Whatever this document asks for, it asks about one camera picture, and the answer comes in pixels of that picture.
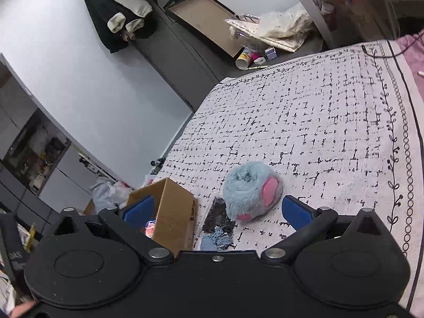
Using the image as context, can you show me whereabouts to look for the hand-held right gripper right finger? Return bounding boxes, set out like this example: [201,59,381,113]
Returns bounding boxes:
[262,195,381,266]

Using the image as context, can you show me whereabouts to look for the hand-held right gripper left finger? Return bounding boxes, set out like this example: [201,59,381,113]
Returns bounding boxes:
[55,195,174,266]

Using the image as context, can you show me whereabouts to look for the brown cardboard box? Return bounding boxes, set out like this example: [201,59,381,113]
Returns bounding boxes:
[127,178,198,253]

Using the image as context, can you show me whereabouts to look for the blue fluffy plush toy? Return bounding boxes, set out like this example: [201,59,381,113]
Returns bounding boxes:
[223,162,285,222]

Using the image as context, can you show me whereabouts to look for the person's left hand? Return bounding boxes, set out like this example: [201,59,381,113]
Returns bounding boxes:
[11,300,38,318]

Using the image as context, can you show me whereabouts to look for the pile of plastic bags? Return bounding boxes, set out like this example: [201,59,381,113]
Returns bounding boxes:
[91,176,133,214]

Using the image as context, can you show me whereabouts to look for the dark grey pouch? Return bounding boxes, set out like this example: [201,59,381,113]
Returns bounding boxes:
[202,196,236,234]

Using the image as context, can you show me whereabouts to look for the grey cabinet with shelf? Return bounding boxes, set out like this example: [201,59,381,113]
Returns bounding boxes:
[0,53,110,239]

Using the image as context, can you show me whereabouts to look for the blue-grey cloth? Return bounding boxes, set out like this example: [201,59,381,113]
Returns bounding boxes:
[200,226,234,251]

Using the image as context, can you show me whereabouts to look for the white black patterned blanket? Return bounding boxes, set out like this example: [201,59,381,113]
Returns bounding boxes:
[142,40,424,309]

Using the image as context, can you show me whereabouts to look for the paper cup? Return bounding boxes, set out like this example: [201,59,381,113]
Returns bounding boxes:
[235,47,254,70]

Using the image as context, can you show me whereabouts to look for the plastic bags on floor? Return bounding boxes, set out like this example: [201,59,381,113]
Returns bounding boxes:
[224,7,314,53]

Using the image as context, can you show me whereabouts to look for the clear plastic bag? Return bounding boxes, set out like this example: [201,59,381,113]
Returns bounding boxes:
[258,7,312,39]

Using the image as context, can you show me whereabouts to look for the pink bed sheet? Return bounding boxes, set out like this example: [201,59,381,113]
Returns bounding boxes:
[396,30,424,100]

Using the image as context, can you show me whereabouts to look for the hanging clothes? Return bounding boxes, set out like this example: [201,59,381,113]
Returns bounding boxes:
[81,0,157,54]

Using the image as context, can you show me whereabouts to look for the white desk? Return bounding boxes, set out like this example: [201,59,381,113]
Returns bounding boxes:
[290,0,424,49]

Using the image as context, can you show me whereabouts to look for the black cable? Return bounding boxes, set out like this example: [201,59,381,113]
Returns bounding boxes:
[361,35,424,59]

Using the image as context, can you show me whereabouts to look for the dark picture frame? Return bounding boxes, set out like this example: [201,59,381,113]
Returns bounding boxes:
[165,0,244,62]

